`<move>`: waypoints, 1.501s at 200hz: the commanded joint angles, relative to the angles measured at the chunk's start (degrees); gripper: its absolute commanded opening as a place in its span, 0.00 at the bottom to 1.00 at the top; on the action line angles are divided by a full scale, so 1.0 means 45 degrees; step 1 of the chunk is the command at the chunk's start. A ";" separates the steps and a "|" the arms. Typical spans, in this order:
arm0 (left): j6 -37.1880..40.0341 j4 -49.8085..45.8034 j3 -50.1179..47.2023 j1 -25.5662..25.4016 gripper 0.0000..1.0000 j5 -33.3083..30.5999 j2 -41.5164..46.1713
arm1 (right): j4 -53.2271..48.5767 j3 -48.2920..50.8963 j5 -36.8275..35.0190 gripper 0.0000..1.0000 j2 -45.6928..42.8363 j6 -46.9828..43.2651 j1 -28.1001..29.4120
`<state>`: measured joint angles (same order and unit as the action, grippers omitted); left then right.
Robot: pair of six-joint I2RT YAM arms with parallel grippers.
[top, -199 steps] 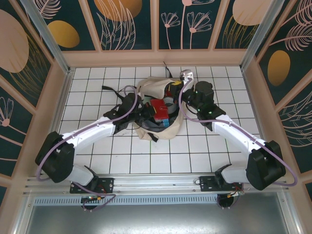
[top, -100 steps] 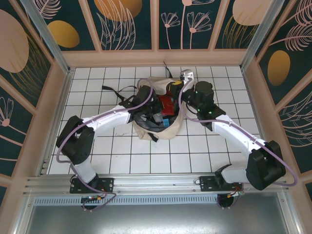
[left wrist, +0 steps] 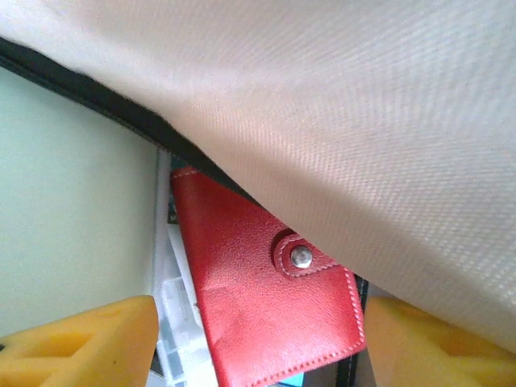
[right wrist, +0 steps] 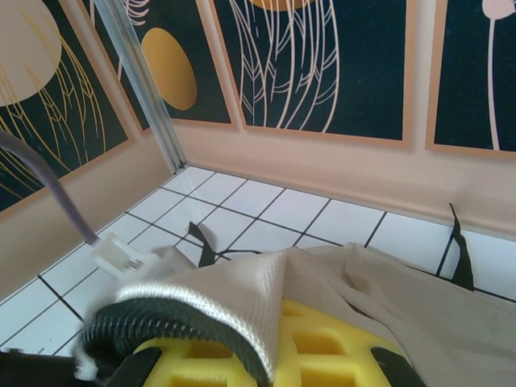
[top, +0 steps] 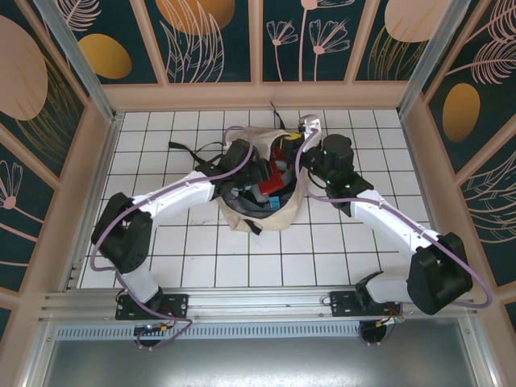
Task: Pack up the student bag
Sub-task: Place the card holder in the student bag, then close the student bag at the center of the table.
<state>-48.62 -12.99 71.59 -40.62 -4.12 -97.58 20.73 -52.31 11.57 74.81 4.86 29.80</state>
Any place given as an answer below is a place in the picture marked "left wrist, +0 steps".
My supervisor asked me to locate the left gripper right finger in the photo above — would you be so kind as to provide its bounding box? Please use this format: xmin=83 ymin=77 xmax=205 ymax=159
xmin=362 ymin=296 xmax=516 ymax=387

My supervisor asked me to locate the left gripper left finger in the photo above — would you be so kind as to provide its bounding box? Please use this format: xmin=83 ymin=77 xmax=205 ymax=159
xmin=0 ymin=294 xmax=157 ymax=387

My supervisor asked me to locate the clear plastic box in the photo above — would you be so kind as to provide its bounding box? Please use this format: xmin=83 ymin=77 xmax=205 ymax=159
xmin=151 ymin=223 xmax=221 ymax=387

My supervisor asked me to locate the mint green glasses case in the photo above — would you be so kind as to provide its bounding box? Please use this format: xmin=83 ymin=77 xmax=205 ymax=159
xmin=0 ymin=66 xmax=160 ymax=338

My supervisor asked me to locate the red leather wallet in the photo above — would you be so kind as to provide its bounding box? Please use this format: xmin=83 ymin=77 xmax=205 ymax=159
xmin=169 ymin=167 xmax=368 ymax=387

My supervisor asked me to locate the beige canvas student bag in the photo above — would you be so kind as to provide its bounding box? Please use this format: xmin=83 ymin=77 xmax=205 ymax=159
xmin=0 ymin=0 xmax=516 ymax=387

